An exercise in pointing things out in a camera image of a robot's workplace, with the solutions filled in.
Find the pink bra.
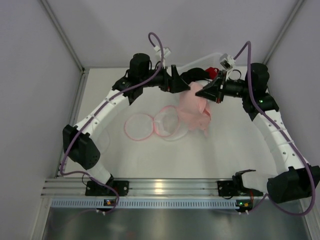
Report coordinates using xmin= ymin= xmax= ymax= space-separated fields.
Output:
xmin=176 ymin=82 xmax=211 ymax=136

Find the pink trimmed mesh laundry bag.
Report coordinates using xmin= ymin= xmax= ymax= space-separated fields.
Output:
xmin=124 ymin=105 xmax=189 ymax=142

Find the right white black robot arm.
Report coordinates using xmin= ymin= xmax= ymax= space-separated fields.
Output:
xmin=196 ymin=63 xmax=320 ymax=213

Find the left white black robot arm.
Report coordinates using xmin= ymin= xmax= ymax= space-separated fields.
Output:
xmin=62 ymin=53 xmax=190 ymax=185

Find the red garment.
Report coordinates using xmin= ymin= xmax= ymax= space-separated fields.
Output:
xmin=205 ymin=67 xmax=219 ymax=80

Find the black garment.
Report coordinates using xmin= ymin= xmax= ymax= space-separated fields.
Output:
xmin=180 ymin=67 xmax=210 ymax=83

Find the white plastic basket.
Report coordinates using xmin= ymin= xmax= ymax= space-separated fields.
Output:
xmin=177 ymin=52 xmax=236 ymax=75

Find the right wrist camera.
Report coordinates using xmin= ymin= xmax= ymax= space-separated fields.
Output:
xmin=219 ymin=53 xmax=236 ymax=72

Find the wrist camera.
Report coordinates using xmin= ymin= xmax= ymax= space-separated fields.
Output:
xmin=219 ymin=53 xmax=236 ymax=72
xmin=153 ymin=45 xmax=172 ymax=61

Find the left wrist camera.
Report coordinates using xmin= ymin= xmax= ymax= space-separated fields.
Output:
xmin=153 ymin=45 xmax=172 ymax=61

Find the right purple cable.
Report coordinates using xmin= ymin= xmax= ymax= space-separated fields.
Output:
xmin=233 ymin=40 xmax=317 ymax=216

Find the purple cable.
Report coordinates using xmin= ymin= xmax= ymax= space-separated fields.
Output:
xmin=59 ymin=31 xmax=169 ymax=179
xmin=233 ymin=40 xmax=317 ymax=216

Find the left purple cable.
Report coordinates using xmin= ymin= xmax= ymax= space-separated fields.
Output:
xmin=59 ymin=31 xmax=169 ymax=179

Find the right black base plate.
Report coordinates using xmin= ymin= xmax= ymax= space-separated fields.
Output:
xmin=216 ymin=180 xmax=241 ymax=199

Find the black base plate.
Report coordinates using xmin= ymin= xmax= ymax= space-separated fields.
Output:
xmin=85 ymin=180 xmax=130 ymax=197
xmin=216 ymin=180 xmax=241 ymax=199

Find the perforated white cable duct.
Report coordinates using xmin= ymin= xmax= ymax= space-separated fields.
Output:
xmin=51 ymin=198 xmax=249 ymax=209

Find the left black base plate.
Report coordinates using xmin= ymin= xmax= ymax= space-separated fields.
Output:
xmin=85 ymin=180 xmax=130 ymax=197

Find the aluminium mounting rail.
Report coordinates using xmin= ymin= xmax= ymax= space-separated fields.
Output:
xmin=41 ymin=159 xmax=313 ymax=200

